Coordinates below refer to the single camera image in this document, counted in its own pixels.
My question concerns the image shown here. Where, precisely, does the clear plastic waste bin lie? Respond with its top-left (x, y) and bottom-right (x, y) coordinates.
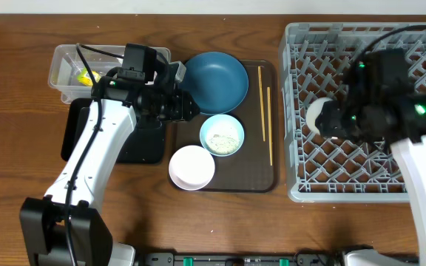
top-left (47, 44), bottom-right (177, 108)

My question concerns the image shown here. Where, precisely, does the left wooden chopstick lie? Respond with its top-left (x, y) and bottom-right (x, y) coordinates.
top-left (257, 66), bottom-right (266, 142)

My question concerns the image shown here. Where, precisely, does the white cup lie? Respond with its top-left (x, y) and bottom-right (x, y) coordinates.
top-left (305, 98), bottom-right (331, 134)

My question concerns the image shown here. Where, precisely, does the light blue bowl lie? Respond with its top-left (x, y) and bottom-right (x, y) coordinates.
top-left (199, 115), bottom-right (245, 157)

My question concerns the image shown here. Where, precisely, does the wooden chopstick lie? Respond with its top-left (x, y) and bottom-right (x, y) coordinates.
top-left (257, 66), bottom-right (266, 142)
top-left (267, 87), bottom-right (273, 166)

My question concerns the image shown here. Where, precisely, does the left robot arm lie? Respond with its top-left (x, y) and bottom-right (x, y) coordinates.
top-left (19, 44), bottom-right (200, 265)

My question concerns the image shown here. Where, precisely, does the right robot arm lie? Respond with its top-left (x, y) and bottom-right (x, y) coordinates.
top-left (305, 49), bottom-right (426, 265)

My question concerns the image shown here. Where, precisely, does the dark brown serving tray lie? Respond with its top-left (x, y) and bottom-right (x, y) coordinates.
top-left (167, 59), bottom-right (279, 194)

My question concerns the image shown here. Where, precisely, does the white shallow bowl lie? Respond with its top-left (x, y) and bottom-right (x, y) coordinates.
top-left (169, 145), bottom-right (215, 191)

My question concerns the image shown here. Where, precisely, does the dark blue plate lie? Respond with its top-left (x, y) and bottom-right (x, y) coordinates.
top-left (180, 52), bottom-right (249, 115)

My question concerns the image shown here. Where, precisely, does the right wooden chopstick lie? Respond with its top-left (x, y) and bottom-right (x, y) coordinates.
top-left (267, 87), bottom-right (273, 166)

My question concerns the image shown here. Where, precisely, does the black food waste tray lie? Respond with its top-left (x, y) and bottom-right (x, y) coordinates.
top-left (61, 98), bottom-right (166, 164)

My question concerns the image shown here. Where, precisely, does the yellow green snack wrapper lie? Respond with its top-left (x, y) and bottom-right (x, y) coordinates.
top-left (77, 68), bottom-right (101, 86)

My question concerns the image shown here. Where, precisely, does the grey dishwasher rack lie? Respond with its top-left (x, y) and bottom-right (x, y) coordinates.
top-left (279, 22), bottom-right (426, 203)

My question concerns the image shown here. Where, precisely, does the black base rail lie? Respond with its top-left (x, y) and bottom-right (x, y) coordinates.
top-left (135, 253), bottom-right (344, 266)

